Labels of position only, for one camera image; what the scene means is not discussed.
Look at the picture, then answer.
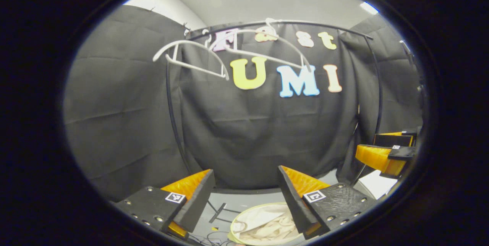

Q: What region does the black floor cable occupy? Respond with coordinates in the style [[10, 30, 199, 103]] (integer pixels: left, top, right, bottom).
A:
[[189, 231, 233, 246]]

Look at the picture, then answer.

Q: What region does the white box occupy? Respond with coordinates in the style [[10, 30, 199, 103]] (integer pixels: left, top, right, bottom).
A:
[[353, 170, 400, 200]]

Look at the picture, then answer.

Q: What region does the black clothes rack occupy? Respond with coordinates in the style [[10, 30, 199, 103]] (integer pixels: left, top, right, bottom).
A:
[[165, 19, 383, 223]]

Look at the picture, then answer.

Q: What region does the cream laundry hamper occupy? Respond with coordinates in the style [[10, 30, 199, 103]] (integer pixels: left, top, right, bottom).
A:
[[228, 202, 306, 246]]

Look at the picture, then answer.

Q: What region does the small ceiling light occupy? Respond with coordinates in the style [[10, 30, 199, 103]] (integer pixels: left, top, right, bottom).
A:
[[359, 2, 379, 15]]

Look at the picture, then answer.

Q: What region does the cream shirt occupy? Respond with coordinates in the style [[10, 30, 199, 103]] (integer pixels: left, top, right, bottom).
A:
[[233, 210, 302, 243]]

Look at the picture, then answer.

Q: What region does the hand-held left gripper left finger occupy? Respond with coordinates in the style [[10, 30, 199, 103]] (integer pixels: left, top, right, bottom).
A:
[[115, 169, 216, 239]]

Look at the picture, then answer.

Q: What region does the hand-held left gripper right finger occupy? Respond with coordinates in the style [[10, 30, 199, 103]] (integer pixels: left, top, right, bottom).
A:
[[277, 165, 377, 239]]

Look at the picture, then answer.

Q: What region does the white plastic hanger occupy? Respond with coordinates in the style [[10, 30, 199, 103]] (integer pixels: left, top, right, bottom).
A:
[[153, 28, 230, 81], [208, 18, 313, 73]]

